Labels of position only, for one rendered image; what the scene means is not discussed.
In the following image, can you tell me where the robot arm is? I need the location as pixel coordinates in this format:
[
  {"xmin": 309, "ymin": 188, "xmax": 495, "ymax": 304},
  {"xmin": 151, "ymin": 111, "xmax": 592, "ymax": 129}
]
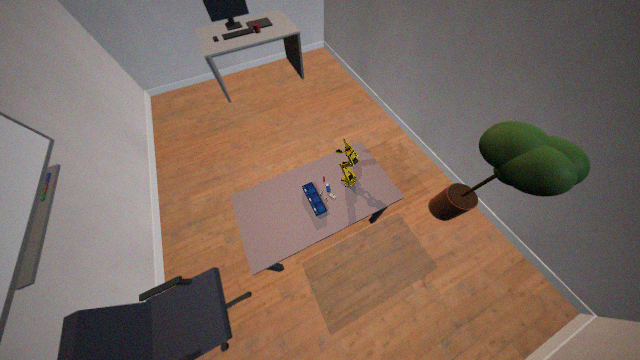
[{"xmin": 339, "ymin": 150, "xmax": 359, "ymax": 187}]

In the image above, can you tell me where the blue bin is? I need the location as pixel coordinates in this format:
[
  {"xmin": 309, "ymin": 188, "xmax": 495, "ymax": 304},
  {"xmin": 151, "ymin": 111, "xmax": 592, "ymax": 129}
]
[{"xmin": 302, "ymin": 182, "xmax": 327, "ymax": 216}]

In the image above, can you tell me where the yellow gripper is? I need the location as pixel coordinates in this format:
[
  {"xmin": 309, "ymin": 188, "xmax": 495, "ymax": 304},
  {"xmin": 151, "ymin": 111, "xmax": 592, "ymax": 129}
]
[{"xmin": 335, "ymin": 138, "xmax": 354, "ymax": 156}]

